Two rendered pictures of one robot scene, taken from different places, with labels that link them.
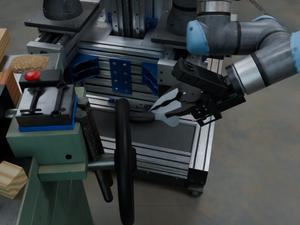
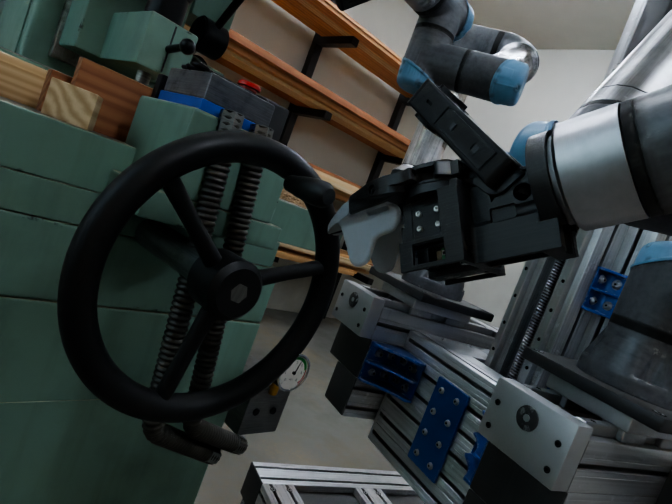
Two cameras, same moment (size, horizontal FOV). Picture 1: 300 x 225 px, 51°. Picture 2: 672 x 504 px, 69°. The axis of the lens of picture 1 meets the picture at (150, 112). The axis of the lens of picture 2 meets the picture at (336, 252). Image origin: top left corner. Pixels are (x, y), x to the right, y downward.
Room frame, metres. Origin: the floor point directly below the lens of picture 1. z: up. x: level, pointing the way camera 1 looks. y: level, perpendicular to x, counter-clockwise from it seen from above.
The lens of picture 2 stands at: (0.19, -0.35, 0.91)
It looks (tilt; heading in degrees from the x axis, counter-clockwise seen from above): 4 degrees down; 47
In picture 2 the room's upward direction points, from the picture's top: 21 degrees clockwise
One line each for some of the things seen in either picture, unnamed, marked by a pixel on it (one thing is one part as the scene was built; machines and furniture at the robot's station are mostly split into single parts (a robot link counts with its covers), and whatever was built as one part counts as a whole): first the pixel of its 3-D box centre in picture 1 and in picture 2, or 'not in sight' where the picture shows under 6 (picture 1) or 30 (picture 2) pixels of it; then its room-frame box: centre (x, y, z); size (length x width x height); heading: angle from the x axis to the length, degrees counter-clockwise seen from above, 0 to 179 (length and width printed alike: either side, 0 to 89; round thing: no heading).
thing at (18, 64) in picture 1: (27, 61); (298, 199); (0.70, 0.33, 0.91); 0.10 x 0.07 x 0.02; 94
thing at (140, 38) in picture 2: not in sight; (146, 53); (0.42, 0.42, 1.03); 0.14 x 0.07 x 0.09; 94
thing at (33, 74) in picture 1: (32, 75); (249, 86); (0.49, 0.23, 1.02); 0.03 x 0.03 x 0.01
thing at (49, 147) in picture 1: (52, 125); (206, 160); (0.46, 0.20, 0.91); 0.15 x 0.14 x 0.09; 4
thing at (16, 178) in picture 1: (8, 179); (73, 105); (0.32, 0.25, 0.92); 0.04 x 0.04 x 0.04; 68
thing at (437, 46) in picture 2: not in sight; (432, 64); (0.85, 0.30, 1.23); 0.11 x 0.08 x 0.11; 119
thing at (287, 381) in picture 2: not in sight; (285, 373); (0.69, 0.20, 0.65); 0.06 x 0.04 x 0.08; 4
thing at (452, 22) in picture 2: not in sight; (443, 10); (0.85, 0.32, 1.32); 0.11 x 0.08 x 0.09; 4
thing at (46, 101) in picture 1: (46, 97); (232, 103); (0.46, 0.20, 0.99); 0.13 x 0.11 x 0.06; 4
